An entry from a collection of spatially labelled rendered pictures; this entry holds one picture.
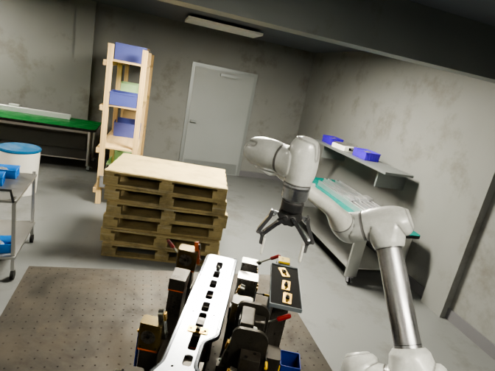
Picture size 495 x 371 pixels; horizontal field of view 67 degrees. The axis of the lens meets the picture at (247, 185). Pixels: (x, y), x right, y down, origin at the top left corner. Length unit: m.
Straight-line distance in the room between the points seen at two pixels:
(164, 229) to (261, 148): 2.89
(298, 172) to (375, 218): 0.54
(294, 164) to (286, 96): 7.05
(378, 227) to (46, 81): 6.98
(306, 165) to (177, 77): 6.63
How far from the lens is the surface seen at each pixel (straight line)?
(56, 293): 2.39
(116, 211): 4.02
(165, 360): 1.52
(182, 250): 2.12
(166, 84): 7.69
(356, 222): 1.63
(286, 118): 8.26
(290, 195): 1.21
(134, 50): 5.43
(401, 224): 1.61
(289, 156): 1.19
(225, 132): 7.89
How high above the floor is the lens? 2.01
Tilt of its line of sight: 15 degrees down
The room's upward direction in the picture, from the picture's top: 11 degrees clockwise
